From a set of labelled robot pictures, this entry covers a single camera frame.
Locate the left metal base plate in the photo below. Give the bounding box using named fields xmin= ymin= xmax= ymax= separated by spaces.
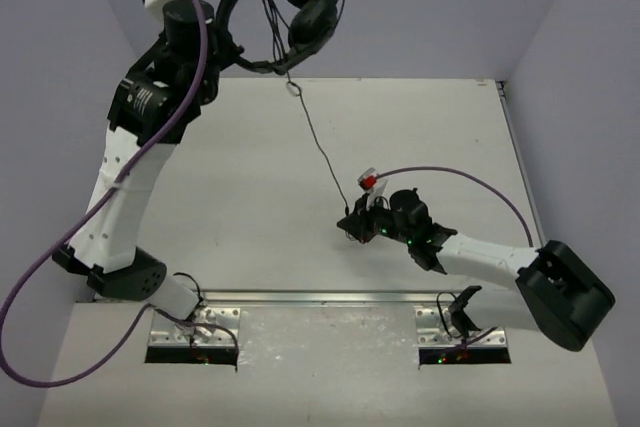
xmin=148 ymin=305 xmax=240 ymax=349

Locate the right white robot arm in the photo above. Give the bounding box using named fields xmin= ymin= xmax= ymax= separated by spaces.
xmin=337 ymin=189 xmax=616 ymax=352

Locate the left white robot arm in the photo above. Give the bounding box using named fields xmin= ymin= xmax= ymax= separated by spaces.
xmin=52 ymin=0 xmax=222 ymax=320

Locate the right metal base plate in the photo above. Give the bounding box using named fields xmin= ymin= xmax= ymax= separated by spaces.
xmin=414 ymin=304 xmax=507 ymax=348

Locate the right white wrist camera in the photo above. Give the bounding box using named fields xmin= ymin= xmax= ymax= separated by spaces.
xmin=357 ymin=167 xmax=388 ymax=210

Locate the thin black headset cable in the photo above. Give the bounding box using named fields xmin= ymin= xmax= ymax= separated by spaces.
xmin=254 ymin=0 xmax=364 ymax=246

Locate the metal base plate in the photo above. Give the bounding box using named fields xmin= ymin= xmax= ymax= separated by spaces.
xmin=148 ymin=305 xmax=240 ymax=349
xmin=414 ymin=304 xmax=507 ymax=348

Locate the black headset with microphone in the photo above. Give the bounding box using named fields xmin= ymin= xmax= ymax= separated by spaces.
xmin=216 ymin=0 xmax=344 ymax=76

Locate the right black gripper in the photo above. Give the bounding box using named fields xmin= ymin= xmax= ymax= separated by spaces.
xmin=338 ymin=191 xmax=414 ymax=245

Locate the aluminium rail front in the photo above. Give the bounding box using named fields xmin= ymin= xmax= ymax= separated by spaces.
xmin=94 ymin=287 xmax=521 ymax=304

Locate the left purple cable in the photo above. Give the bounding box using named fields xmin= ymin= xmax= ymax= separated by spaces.
xmin=0 ymin=0 xmax=239 ymax=388

